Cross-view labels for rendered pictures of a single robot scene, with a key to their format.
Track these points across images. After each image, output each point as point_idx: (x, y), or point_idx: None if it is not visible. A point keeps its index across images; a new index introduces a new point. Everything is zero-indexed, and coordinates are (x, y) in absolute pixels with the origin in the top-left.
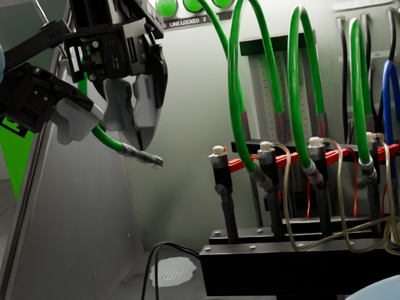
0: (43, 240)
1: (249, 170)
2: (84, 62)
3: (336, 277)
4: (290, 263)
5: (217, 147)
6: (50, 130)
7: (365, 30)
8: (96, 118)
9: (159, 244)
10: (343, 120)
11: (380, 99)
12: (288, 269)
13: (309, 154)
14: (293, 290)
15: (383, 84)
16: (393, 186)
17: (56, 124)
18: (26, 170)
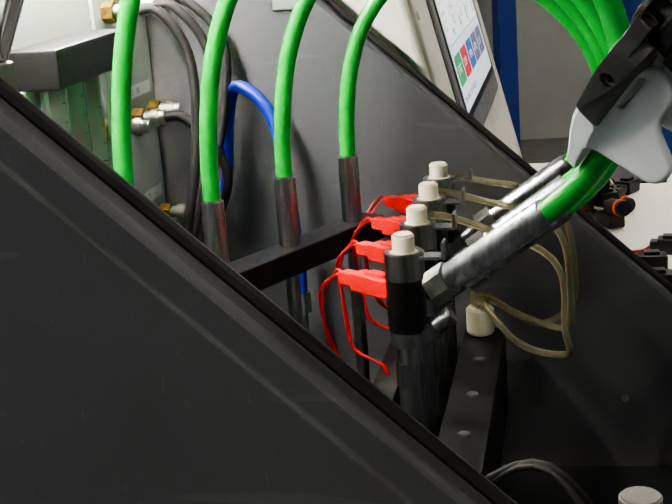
0: None
1: (582, 206)
2: None
3: (500, 424)
4: (494, 427)
5: (404, 233)
6: (264, 294)
7: (196, 24)
8: None
9: (544, 461)
10: (191, 219)
11: (146, 184)
12: (494, 442)
13: (464, 203)
14: (496, 484)
15: (273, 117)
16: (311, 306)
17: (661, 122)
18: (394, 433)
